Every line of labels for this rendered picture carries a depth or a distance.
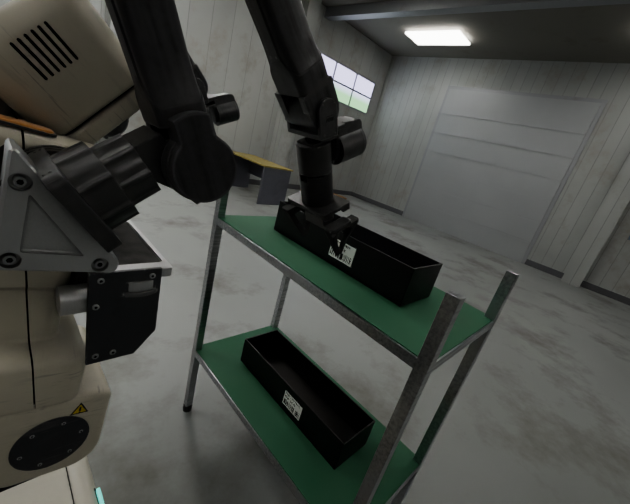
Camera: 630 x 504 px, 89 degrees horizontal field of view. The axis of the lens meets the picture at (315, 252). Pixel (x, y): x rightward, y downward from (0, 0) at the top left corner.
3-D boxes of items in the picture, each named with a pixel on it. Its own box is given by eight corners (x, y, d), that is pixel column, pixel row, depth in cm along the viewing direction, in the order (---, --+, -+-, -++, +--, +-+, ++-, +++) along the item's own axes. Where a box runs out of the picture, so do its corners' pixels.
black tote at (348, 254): (273, 229, 121) (280, 200, 117) (306, 229, 133) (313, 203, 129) (399, 307, 85) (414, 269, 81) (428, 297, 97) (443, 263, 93)
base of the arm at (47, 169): (26, 152, 33) (41, 183, 26) (100, 118, 37) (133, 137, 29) (84, 215, 39) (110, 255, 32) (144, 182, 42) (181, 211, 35)
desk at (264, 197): (247, 186, 694) (253, 154, 672) (285, 206, 613) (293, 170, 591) (219, 184, 646) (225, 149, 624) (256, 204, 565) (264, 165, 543)
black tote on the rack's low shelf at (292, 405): (240, 360, 138) (245, 338, 134) (272, 349, 150) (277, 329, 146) (334, 470, 102) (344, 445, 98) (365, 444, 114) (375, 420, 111)
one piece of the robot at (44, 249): (-10, 271, 28) (8, 147, 26) (-12, 248, 32) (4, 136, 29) (116, 273, 36) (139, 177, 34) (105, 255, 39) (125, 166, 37)
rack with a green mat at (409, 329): (261, 375, 182) (309, 185, 147) (393, 524, 125) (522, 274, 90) (181, 407, 149) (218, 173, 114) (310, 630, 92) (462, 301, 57)
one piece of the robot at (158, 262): (53, 377, 46) (52, 240, 40) (31, 287, 64) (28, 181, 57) (166, 348, 58) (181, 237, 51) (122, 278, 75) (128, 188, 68)
